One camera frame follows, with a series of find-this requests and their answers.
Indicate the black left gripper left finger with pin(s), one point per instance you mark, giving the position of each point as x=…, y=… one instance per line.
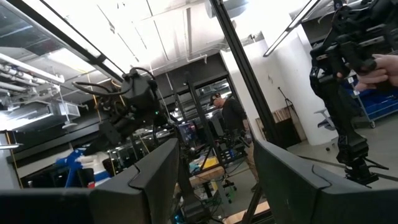
x=124, y=205

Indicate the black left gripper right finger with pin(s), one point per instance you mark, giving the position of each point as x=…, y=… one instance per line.
x=311, y=205

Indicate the white spray bottle blue nozzle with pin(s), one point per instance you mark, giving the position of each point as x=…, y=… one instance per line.
x=93, y=168

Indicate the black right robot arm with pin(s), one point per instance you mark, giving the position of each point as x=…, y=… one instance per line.
x=140, y=96

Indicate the white ceiling ventilation unit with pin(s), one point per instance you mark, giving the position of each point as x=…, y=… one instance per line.
x=68, y=109

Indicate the black background monitor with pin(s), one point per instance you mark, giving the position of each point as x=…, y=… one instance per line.
x=187, y=133

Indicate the white office chair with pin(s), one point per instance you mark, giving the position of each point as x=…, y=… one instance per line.
x=326, y=124

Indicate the wooden background table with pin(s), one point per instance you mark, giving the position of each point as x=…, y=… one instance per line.
x=206, y=172

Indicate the wooden board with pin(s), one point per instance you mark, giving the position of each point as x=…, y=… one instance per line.
x=281, y=112

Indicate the person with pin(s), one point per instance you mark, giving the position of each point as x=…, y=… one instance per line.
x=233, y=115

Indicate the blue storage cart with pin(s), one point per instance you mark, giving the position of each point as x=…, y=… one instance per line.
x=382, y=105

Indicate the person's hand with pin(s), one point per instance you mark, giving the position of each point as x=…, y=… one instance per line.
x=382, y=71

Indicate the black aluminium rig frame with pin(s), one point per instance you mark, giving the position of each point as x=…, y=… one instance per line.
x=242, y=62

